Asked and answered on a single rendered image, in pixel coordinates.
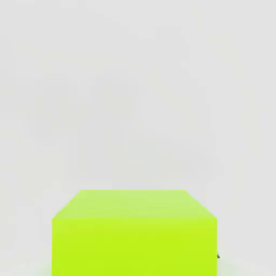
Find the small lime green cube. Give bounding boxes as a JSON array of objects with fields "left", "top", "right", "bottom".
[{"left": 51, "top": 189, "right": 218, "bottom": 276}]

